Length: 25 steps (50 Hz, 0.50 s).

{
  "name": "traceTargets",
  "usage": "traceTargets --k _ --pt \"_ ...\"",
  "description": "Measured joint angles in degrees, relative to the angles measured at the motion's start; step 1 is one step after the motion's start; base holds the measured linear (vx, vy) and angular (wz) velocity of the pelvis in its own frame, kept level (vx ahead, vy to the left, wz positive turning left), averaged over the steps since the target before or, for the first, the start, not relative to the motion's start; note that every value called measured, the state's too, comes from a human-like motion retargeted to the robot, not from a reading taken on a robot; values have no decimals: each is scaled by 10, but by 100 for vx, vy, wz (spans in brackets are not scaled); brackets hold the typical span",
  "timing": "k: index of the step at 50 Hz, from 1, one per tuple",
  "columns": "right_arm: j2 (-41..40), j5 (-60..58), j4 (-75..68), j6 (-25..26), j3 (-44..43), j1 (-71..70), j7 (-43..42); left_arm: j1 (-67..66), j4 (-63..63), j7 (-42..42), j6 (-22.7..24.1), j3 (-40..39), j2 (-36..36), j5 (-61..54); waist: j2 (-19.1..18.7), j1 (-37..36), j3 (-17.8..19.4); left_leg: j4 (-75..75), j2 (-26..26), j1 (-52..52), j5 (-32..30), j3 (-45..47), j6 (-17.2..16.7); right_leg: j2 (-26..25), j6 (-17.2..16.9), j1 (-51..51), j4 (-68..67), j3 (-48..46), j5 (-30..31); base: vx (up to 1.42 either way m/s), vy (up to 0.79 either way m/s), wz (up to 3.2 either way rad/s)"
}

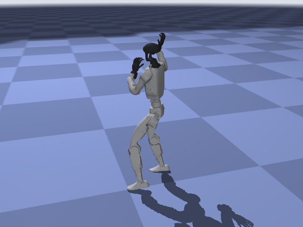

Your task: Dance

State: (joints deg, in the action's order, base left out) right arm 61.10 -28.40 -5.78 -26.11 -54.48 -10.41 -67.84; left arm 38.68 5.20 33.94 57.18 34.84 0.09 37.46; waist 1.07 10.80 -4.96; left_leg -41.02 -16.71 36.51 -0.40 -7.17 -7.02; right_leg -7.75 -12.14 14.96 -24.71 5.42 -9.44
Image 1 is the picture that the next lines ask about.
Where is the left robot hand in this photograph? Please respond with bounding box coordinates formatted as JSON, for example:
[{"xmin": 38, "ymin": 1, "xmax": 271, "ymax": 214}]
[{"xmin": 131, "ymin": 57, "xmax": 144, "ymax": 79}]

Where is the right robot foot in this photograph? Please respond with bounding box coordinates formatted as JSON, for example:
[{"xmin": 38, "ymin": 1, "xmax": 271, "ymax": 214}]
[{"xmin": 149, "ymin": 164, "xmax": 170, "ymax": 172}]

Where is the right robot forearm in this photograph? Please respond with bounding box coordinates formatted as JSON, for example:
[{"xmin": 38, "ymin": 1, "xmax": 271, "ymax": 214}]
[{"xmin": 156, "ymin": 51, "xmax": 168, "ymax": 69}]

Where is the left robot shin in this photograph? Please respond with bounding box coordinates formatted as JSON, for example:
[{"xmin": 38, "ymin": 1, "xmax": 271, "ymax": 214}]
[{"xmin": 128, "ymin": 146, "xmax": 143, "ymax": 184}]

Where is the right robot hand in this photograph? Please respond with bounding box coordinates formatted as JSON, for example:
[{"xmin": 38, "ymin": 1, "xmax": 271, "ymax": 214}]
[{"xmin": 158, "ymin": 33, "xmax": 165, "ymax": 49}]

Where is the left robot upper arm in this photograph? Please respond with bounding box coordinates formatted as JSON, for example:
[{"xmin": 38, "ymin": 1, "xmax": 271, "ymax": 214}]
[{"xmin": 132, "ymin": 70, "xmax": 153, "ymax": 95}]

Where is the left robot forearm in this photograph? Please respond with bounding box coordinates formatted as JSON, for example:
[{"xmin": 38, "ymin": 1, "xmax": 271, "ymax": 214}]
[{"xmin": 126, "ymin": 73, "xmax": 136, "ymax": 93}]

